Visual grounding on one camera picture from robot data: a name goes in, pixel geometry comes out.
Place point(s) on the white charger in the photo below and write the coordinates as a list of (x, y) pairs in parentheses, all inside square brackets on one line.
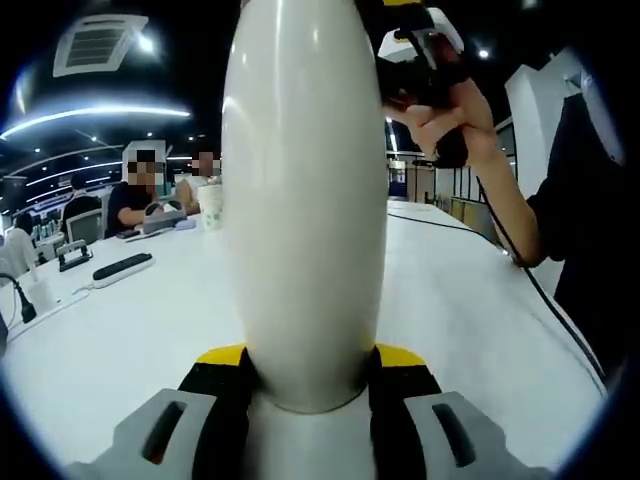
[(42, 297)]

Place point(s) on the curved ceiling light strip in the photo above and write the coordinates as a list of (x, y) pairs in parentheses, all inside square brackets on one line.
[(100, 114)]

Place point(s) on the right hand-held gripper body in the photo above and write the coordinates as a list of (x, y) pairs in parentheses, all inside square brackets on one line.
[(425, 75)]

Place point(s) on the pale lavender pouch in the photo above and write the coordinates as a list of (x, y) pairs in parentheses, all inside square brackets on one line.
[(185, 226)]

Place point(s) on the person's right hand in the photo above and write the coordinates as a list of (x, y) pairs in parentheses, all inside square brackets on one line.
[(430, 120)]

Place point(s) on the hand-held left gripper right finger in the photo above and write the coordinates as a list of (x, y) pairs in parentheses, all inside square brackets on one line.
[(400, 430)]

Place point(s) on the grey device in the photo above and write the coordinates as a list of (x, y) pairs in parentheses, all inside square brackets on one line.
[(162, 222)]

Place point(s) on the white table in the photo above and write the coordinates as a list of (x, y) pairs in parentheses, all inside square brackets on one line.
[(150, 350)]

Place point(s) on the ceiling air conditioner vent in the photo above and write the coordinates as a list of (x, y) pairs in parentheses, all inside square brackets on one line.
[(95, 47)]

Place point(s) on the white chest-worn device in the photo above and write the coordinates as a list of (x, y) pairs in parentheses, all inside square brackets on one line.
[(605, 125)]

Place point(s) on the cream thermos bottle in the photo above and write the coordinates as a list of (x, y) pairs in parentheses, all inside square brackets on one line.
[(305, 200)]

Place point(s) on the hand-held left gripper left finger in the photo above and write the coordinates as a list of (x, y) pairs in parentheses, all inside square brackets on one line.
[(215, 425)]

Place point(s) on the patterned paper cup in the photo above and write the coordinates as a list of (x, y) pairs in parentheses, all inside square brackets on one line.
[(210, 210)]

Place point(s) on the white and black power strip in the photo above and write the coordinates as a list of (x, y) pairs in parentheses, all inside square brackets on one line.
[(122, 270)]

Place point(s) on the black phone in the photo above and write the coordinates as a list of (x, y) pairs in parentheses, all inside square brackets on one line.
[(128, 234)]

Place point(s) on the black plug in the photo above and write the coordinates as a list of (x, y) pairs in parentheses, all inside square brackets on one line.
[(28, 310)]

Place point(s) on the grey office chair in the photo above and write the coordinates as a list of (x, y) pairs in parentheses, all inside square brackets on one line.
[(85, 227)]

